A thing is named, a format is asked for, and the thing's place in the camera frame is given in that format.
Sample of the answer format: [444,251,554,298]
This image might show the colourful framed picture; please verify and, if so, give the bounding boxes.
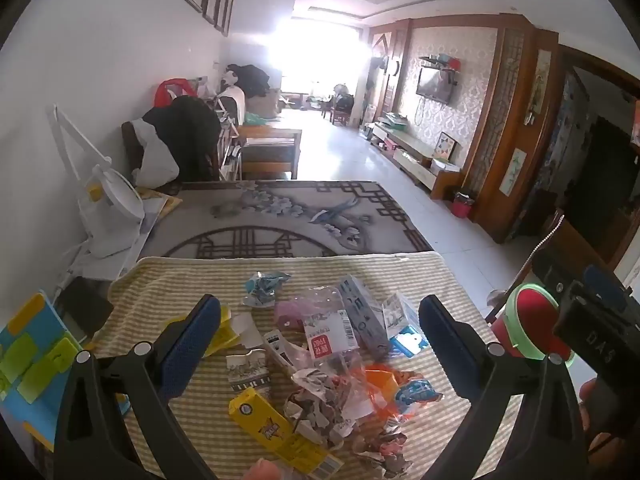
[433,131,457,161]

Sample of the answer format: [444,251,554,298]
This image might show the torn wrapper scraps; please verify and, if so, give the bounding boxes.
[359,424,417,480]

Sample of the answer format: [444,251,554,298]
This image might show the blue and orange wrapper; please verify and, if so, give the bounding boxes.
[395,377,444,414]

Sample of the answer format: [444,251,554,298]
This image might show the yellow striped mat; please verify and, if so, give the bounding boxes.
[92,251,523,480]

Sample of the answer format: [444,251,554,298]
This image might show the short wall scroll picture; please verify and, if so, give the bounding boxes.
[499,148,527,197]

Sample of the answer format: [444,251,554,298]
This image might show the metal folding rack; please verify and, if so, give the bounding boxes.
[217,97,246,181]

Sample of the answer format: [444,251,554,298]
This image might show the yellow cardboard box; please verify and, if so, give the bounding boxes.
[228,386,346,479]

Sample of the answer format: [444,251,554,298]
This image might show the long wall scroll picture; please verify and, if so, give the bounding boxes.
[529,49,552,117]

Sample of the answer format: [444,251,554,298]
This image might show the wall shelf with items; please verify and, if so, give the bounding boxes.
[418,53,462,74]

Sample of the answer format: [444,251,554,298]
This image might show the wooden chair with jacket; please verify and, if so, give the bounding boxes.
[121,120,151,181]

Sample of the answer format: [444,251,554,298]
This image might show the yellow cardboard sheets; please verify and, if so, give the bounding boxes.
[134,186,184,227]

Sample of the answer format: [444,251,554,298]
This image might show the wooden wall partition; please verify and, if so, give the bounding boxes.
[469,24,562,244]

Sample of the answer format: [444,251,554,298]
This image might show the white desk lamp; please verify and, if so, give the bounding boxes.
[46,103,147,260]

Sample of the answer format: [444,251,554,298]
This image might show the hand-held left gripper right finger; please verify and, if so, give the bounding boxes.
[418,294,587,480]

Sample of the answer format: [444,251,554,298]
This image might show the white plastic bag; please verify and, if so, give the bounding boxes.
[132,121,181,189]

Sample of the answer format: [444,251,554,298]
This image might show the pile of black clothes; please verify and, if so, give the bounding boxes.
[227,63,271,99]

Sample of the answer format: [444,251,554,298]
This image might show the wooden dining chairs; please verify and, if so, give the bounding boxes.
[329,94,354,127]

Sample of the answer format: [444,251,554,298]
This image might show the black jacket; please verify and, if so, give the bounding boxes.
[142,95,222,184]

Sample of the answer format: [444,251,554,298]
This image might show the black and white paper piece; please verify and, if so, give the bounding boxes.
[225,350,274,392]

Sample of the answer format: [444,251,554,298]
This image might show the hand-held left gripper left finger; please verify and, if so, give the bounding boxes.
[52,294,222,480]

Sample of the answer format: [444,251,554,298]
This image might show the red bag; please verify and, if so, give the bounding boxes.
[153,78,199,109]

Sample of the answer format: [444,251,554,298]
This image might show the low television cabinet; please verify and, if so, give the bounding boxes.
[369,121,462,200]

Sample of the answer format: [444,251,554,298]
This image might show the person's right hand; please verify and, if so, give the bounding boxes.
[579,376,601,413]

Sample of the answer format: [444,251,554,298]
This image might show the white beaded chain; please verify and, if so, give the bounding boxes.
[519,216,567,272]

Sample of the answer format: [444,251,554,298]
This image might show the light blue carton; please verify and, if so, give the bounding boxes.
[335,274,392,359]

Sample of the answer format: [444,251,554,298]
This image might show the grey patterned rug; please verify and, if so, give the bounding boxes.
[145,180,434,261]

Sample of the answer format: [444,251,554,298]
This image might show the blue crumpled wrapper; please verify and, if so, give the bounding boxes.
[242,270,294,309]

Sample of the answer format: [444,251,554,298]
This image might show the red bin with green rim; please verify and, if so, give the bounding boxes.
[487,282,576,363]

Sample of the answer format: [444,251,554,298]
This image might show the small red floor bin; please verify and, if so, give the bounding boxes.
[452,189,477,219]

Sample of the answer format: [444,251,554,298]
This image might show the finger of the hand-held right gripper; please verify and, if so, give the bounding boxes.
[531,244,633,313]

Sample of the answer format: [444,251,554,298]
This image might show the yellow wrapper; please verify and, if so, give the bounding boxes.
[204,307,242,357]

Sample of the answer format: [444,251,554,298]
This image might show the pink plastic bag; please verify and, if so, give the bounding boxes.
[273,284,362,362]

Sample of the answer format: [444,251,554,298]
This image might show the wall television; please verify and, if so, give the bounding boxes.
[416,66,454,105]

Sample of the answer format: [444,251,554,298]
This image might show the small white picture carton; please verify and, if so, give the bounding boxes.
[382,292,422,336]

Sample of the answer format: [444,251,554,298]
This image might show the white paper scrap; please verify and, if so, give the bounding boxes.
[232,312,269,349]

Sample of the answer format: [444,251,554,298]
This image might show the blue yellow green plastic board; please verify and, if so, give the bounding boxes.
[0,292,85,454]

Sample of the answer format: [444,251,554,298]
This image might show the blue plastic piece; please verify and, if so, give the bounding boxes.
[389,325,431,359]

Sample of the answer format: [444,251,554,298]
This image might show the wooden sofa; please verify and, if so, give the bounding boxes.
[234,126,304,181]

